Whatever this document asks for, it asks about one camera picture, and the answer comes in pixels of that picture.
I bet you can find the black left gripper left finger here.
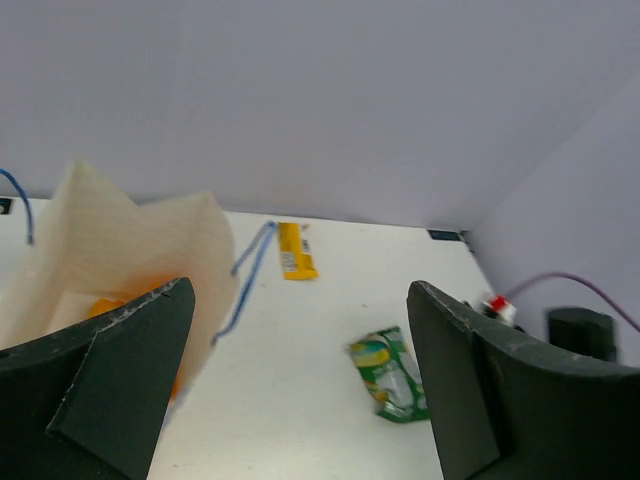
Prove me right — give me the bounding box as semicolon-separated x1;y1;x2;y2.
1;278;195;480

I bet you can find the yellow snack bar far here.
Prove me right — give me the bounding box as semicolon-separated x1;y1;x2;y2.
277;222;318;281

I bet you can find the green Fox's candy bag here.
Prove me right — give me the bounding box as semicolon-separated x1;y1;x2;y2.
348;326;430;424

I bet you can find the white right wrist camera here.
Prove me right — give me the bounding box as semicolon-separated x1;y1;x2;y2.
481;294;517;328

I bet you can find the blue checkered paper bag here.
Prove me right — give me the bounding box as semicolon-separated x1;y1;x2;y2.
0;159;279;406

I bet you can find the orange candy bag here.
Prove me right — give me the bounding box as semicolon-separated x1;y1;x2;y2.
87;277;181;401

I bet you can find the blue table corner label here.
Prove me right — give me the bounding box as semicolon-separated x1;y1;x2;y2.
427;229;466;243

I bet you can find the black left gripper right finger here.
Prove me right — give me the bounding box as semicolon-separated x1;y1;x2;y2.
407;281;639;479

